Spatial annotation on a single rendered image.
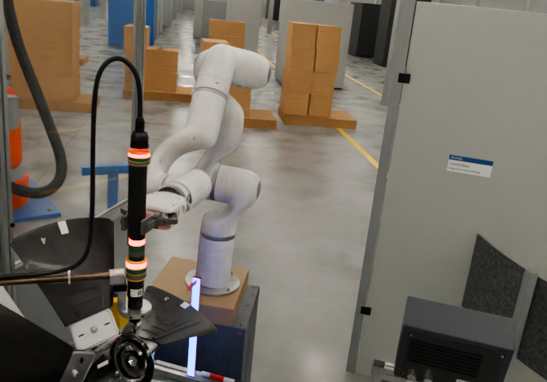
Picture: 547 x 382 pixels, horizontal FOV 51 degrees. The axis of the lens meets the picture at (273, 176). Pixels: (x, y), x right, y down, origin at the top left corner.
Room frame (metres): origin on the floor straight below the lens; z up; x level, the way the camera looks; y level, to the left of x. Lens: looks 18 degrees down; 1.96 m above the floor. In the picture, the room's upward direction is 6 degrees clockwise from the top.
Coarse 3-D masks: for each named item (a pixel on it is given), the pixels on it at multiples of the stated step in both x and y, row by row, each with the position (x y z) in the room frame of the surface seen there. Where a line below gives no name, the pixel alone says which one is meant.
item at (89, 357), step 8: (80, 352) 0.94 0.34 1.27; (88, 352) 0.95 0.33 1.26; (72, 360) 0.93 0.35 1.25; (88, 360) 0.95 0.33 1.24; (72, 368) 0.93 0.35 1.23; (80, 368) 0.94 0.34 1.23; (88, 368) 0.96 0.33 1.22; (64, 376) 0.92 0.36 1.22; (72, 376) 0.93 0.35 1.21; (80, 376) 0.94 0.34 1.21
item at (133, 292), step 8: (136, 120) 1.09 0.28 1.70; (136, 128) 1.09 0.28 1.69; (144, 128) 1.09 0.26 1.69; (136, 136) 1.08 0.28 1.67; (144, 136) 1.08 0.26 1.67; (136, 144) 1.08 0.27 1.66; (144, 144) 1.08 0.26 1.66; (128, 280) 1.08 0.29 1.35; (128, 288) 1.08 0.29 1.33; (136, 288) 1.08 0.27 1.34; (128, 296) 1.08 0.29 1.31; (136, 296) 1.08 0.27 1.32; (128, 304) 1.08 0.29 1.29; (136, 304) 1.08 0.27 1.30; (136, 320) 1.08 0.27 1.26
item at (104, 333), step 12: (108, 312) 1.07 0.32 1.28; (72, 324) 1.04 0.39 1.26; (84, 324) 1.04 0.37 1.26; (96, 324) 1.05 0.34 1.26; (108, 324) 1.05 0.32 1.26; (72, 336) 1.02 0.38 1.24; (84, 336) 1.03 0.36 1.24; (96, 336) 1.03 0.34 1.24; (108, 336) 1.03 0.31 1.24; (84, 348) 1.01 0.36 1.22
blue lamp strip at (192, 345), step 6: (198, 282) 1.42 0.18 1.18; (198, 288) 1.42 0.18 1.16; (192, 294) 1.43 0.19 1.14; (198, 294) 1.42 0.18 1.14; (192, 300) 1.43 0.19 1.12; (198, 300) 1.42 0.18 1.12; (198, 306) 1.42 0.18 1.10; (192, 342) 1.42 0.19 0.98; (192, 348) 1.42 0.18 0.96; (192, 354) 1.42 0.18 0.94; (192, 360) 1.42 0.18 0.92; (192, 366) 1.42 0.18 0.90; (192, 372) 1.42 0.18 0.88
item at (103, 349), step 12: (120, 336) 1.00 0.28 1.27; (132, 336) 1.03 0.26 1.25; (96, 348) 1.01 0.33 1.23; (108, 348) 0.97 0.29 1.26; (120, 348) 0.99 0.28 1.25; (132, 348) 1.01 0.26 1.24; (144, 348) 1.03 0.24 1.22; (96, 360) 0.97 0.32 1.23; (108, 360) 0.95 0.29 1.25; (120, 360) 0.97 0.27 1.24; (144, 360) 1.01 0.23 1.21; (96, 372) 0.95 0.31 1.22; (108, 372) 0.94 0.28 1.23; (120, 372) 0.94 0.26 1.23; (132, 372) 0.97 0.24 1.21; (144, 372) 1.00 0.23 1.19
